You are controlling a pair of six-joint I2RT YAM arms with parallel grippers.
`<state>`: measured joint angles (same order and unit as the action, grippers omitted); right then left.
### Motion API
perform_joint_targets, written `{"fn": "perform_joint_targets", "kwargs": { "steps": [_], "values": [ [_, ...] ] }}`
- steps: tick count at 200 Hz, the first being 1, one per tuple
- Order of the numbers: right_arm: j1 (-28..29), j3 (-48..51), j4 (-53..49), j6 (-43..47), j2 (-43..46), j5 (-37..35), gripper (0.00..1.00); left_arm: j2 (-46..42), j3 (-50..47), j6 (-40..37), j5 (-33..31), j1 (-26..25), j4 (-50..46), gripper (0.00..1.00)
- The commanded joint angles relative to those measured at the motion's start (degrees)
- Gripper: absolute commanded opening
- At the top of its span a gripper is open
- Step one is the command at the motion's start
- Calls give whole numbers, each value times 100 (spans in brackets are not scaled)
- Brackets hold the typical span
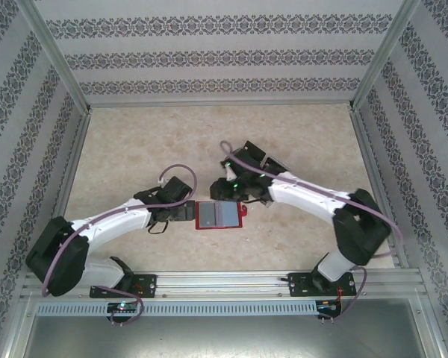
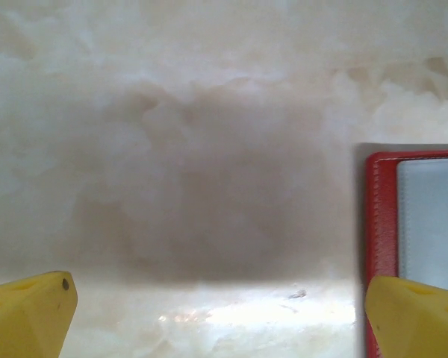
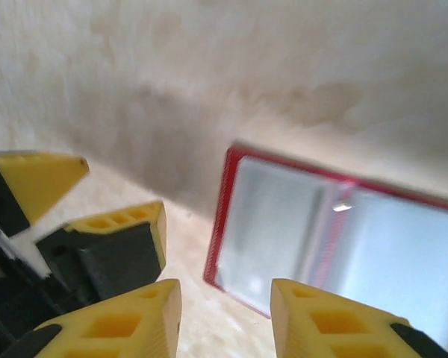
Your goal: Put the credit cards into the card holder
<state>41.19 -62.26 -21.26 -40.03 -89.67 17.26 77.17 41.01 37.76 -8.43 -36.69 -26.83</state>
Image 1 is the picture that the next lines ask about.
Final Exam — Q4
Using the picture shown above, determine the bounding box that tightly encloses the red card holder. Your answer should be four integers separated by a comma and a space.
194, 200, 249, 231

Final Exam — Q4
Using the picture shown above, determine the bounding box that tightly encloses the circuit board with green light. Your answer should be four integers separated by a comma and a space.
107, 301, 140, 315

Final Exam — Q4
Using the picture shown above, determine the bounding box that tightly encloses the small circuit board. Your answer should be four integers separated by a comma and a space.
317, 299, 341, 313

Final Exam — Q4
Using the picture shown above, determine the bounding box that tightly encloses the thin black cable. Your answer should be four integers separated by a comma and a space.
147, 219, 169, 236

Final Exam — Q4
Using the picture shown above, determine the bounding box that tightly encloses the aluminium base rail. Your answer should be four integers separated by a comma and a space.
22, 271, 426, 300

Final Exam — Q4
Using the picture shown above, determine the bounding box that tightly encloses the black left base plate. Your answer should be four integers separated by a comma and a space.
90, 274, 158, 299

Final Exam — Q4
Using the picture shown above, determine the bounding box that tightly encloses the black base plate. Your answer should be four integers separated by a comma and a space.
287, 271, 360, 298
90, 274, 158, 299

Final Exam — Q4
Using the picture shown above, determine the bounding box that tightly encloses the slotted grey cable duct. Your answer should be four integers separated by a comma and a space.
34, 300, 319, 317

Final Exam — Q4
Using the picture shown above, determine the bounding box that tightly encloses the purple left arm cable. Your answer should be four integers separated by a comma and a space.
40, 163, 199, 326

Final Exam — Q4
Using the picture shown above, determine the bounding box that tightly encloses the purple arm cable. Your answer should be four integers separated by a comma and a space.
40, 163, 199, 326
220, 140, 404, 324

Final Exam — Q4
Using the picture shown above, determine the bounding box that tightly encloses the aluminium side rail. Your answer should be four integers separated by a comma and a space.
349, 106, 405, 269
39, 110, 94, 273

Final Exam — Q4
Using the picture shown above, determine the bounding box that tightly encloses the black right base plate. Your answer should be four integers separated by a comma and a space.
287, 271, 360, 298

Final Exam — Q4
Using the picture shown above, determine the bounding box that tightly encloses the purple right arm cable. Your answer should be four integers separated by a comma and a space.
220, 140, 404, 324

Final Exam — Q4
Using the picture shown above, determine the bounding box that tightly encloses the aluminium frame post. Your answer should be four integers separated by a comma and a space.
348, 0, 426, 112
14, 0, 93, 113

